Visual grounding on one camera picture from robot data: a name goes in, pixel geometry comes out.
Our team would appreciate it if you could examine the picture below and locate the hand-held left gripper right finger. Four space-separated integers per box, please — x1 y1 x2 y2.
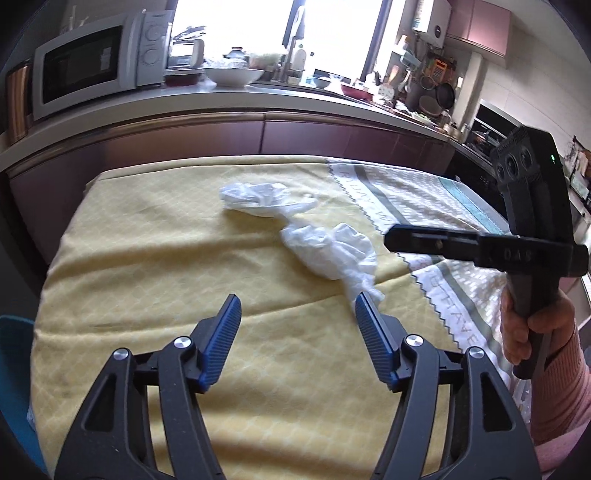
355 291 541 480

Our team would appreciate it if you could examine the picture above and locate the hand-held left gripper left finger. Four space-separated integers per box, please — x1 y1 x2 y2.
54 293 243 480

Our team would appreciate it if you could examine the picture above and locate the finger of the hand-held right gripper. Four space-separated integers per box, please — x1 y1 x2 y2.
383 224 483 266

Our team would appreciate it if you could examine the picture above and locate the white plastic bag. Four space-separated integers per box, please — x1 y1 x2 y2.
279 222 386 305
218 181 319 217

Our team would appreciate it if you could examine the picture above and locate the blue plastic bin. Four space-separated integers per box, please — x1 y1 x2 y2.
0 315 49 476

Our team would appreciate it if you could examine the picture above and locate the person's right hand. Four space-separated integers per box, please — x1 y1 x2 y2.
500 282 575 367

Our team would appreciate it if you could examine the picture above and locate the white and grey patterned cloth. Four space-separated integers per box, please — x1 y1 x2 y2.
325 157 532 416

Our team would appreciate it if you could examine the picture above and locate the yellow checked tablecloth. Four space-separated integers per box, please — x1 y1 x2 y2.
30 154 467 480

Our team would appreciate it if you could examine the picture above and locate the black frying pan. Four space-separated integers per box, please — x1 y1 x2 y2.
434 83 458 109

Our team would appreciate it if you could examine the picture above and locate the white slotted spatula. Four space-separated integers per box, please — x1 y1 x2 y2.
376 71 398 100

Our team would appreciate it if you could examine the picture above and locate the kitchen counter with purple cabinets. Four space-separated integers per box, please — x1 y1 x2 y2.
0 80 509 264

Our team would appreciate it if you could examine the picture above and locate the white water heater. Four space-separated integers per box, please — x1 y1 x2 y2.
411 0 452 47

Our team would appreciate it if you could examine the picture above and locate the person's pink clothing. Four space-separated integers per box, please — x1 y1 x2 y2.
538 425 591 480

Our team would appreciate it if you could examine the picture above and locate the white ceramic bowl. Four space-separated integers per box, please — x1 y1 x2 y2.
203 67 265 88

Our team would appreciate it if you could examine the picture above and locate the glass kettle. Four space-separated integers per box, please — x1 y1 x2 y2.
168 28 206 70

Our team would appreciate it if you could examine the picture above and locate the white microwave oven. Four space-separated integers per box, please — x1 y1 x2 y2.
30 10 174 121

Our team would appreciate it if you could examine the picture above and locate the copper travel tumbler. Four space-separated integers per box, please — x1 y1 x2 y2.
4 62 33 144

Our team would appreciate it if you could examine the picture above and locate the pink wall cabinet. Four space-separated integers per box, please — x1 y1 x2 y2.
445 0 513 58

